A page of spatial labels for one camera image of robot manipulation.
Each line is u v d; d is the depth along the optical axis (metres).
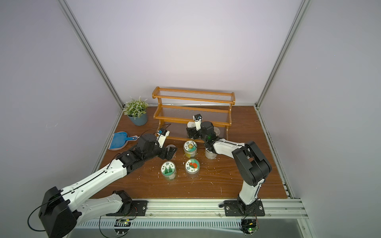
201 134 0.79
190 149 0.85
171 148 0.71
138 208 0.73
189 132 0.81
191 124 0.91
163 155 0.69
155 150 0.66
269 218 0.71
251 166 0.47
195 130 0.82
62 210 0.38
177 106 1.04
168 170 0.77
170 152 0.70
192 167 0.79
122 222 0.72
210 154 0.89
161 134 0.68
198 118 0.79
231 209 0.73
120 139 1.00
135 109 0.97
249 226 0.68
